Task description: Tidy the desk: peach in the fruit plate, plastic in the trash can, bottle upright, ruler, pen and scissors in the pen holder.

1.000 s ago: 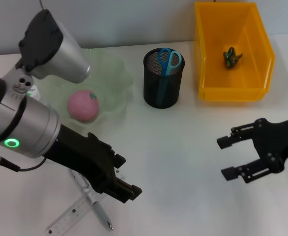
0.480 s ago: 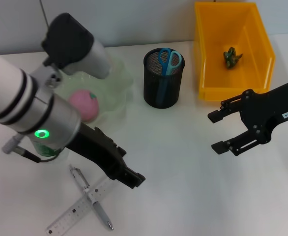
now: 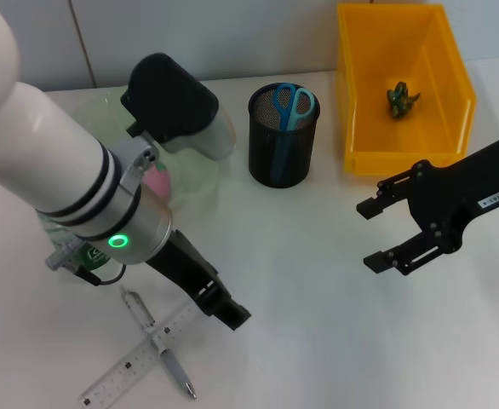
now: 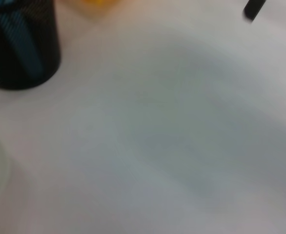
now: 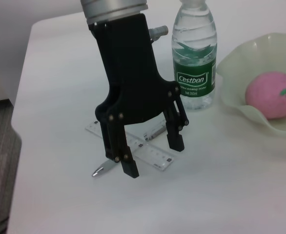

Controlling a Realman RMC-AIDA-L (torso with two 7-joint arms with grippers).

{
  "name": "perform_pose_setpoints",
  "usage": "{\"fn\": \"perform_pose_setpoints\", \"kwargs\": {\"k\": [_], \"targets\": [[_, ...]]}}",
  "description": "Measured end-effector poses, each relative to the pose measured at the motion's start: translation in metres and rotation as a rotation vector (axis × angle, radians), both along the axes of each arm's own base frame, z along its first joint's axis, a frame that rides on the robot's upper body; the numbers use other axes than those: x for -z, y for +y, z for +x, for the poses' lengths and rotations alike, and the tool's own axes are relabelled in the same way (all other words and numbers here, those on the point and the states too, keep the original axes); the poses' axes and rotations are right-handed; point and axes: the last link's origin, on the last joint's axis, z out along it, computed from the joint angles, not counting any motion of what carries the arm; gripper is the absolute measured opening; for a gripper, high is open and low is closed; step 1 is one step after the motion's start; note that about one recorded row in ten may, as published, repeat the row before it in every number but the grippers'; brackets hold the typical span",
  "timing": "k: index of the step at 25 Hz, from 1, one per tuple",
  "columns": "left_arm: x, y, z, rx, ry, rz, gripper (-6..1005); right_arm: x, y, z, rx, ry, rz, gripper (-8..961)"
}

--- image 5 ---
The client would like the clear grey ballpoint pen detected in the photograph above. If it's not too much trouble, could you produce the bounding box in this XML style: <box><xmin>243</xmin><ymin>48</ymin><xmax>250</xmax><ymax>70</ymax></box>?
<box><xmin>91</xmin><ymin>125</ymin><xmax>167</xmax><ymax>178</ymax></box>

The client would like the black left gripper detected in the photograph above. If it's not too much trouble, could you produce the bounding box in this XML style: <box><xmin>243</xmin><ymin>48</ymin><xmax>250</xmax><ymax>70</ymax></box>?
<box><xmin>88</xmin><ymin>13</ymin><xmax>190</xmax><ymax>180</ymax></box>

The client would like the pink toy peach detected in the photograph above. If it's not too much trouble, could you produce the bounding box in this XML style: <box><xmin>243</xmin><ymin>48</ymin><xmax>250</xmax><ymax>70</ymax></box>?
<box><xmin>245</xmin><ymin>71</ymin><xmax>286</xmax><ymax>119</ymax></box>

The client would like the clear plastic ruler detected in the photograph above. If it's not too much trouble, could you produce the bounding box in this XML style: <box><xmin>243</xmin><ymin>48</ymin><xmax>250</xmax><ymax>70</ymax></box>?
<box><xmin>84</xmin><ymin>120</ymin><xmax>176</xmax><ymax>173</ymax></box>

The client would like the clear water bottle green label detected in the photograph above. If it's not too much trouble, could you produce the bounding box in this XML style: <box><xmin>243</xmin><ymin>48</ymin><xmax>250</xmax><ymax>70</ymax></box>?
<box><xmin>171</xmin><ymin>0</ymin><xmax>218</xmax><ymax>111</ymax></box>

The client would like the left gripper cable silver plug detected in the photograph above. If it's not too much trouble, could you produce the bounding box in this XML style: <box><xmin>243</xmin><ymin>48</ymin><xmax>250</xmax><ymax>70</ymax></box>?
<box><xmin>148</xmin><ymin>24</ymin><xmax>169</xmax><ymax>44</ymax></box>

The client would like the pale green glass fruit plate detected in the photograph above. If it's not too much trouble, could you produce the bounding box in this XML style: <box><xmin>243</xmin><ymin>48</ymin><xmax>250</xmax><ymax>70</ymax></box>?
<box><xmin>215</xmin><ymin>31</ymin><xmax>286</xmax><ymax>139</ymax></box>

